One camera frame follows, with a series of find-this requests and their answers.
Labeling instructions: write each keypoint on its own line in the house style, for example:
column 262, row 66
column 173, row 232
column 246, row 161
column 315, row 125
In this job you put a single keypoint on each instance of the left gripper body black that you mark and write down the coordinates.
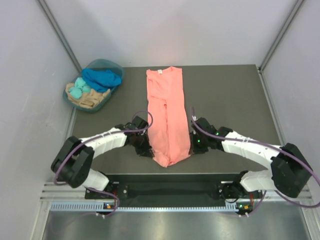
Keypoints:
column 141, row 144

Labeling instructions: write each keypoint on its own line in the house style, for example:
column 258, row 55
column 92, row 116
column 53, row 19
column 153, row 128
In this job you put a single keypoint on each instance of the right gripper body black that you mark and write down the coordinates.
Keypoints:
column 199, row 144

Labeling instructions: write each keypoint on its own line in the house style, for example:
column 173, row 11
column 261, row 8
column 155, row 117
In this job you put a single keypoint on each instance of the pink t shirt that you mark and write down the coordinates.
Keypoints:
column 169, row 131

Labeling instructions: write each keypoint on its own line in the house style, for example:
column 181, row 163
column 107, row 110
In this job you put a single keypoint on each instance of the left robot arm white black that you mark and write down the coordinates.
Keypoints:
column 72, row 165

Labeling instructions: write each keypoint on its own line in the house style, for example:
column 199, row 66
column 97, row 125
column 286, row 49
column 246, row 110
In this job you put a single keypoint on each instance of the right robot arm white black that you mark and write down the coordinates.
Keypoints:
column 286, row 170

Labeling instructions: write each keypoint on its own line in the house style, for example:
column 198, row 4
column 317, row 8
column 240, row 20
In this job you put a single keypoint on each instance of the beige t shirt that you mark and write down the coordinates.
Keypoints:
column 88, row 100

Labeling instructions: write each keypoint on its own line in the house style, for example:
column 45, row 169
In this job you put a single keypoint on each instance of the teal laundry basket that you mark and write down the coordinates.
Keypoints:
column 98, row 65

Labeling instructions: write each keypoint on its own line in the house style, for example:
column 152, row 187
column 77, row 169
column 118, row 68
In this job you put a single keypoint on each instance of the blue t shirt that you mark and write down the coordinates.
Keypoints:
column 101, row 81

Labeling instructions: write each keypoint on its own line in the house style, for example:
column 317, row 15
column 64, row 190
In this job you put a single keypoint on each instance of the light turquoise t shirt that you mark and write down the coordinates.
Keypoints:
column 79, row 88

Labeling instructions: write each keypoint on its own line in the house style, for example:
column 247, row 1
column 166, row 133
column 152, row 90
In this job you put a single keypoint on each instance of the grey slotted cable duct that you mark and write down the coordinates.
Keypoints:
column 99, row 206

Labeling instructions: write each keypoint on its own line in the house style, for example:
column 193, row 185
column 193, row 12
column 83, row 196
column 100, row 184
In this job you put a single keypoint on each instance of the aluminium rail front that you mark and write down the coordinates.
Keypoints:
column 64, row 192

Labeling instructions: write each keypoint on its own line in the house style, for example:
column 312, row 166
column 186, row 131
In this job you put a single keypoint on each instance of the left aluminium frame post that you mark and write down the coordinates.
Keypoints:
column 45, row 8

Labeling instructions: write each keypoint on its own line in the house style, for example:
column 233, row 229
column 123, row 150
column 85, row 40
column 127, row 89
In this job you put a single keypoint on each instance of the aluminium frame post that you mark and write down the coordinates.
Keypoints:
column 45, row 8
column 284, row 27

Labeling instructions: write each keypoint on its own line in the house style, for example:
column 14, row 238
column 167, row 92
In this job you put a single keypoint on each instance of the right aluminium frame post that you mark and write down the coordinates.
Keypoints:
column 284, row 27

